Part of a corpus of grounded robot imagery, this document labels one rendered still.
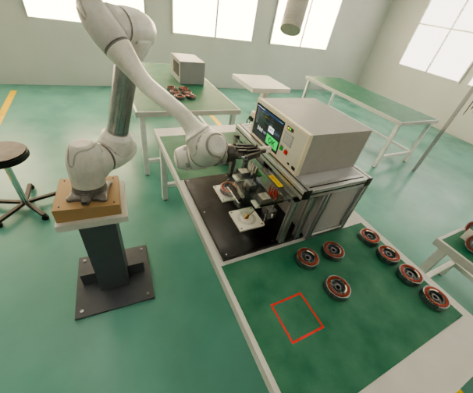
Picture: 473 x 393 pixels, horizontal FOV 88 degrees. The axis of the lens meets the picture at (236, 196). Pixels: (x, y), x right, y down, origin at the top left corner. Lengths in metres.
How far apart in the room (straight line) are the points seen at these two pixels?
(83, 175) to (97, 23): 0.63
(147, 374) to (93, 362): 0.31
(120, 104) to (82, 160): 0.31
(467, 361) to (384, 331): 0.32
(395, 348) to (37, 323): 1.91
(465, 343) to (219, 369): 1.21
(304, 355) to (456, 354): 0.64
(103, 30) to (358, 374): 1.47
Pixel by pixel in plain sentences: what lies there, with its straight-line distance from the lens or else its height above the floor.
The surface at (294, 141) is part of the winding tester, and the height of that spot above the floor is 1.25.
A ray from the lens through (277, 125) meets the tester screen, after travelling 1.23.
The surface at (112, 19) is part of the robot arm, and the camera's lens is 1.11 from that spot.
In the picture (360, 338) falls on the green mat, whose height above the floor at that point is 0.75.
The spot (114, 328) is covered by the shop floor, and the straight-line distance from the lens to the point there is 1.90.
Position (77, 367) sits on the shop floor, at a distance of 1.87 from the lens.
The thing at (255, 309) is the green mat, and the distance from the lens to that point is 1.09.
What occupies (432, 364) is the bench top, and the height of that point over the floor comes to 0.75.
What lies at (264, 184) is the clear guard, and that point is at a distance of 1.13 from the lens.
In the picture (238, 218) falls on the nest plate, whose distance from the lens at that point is 1.33.
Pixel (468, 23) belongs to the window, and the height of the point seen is 1.98.
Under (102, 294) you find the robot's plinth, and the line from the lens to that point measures 2.01.
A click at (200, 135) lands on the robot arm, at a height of 1.34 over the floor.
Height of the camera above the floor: 1.71
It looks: 39 degrees down
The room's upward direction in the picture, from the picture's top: 11 degrees clockwise
